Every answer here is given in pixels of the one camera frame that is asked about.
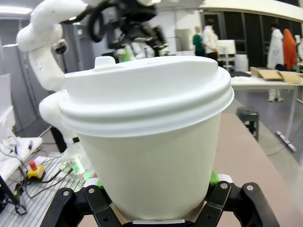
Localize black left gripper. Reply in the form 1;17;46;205
107;0;167;60

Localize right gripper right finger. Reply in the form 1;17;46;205
188;167;281;227

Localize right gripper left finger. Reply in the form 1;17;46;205
45;178;134;227

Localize white plastic cup lid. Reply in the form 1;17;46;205
57;55;235;138

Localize white paper cup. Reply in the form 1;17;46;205
76;110;223;222

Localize yellow emergency stop button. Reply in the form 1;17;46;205
26;160;46;182

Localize person in green top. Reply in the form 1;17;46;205
192;26;206;57

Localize person in white jacket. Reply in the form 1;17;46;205
203;19;219;66

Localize grey round stool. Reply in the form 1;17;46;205
236;106;260;143

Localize white cabinet box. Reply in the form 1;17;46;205
216;39;237;72

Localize white table with cardboard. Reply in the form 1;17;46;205
231;75;303;152

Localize cardboard box on table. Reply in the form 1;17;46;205
250;66;303;85

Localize person in long white coat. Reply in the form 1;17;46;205
267;22;284;103

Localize person in orange coat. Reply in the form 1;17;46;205
282;28;298;71

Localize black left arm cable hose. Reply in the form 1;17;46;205
60;0;124;44

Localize aluminium base plate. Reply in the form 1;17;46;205
9;152;101;227

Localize black cable on plate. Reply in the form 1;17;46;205
20;164;76;190

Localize black camera on pole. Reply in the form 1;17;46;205
53;39;70;74

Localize black clamp bracket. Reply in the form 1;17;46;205
0;174;27;216

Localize white desk with cables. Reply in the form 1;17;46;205
0;136;44;182

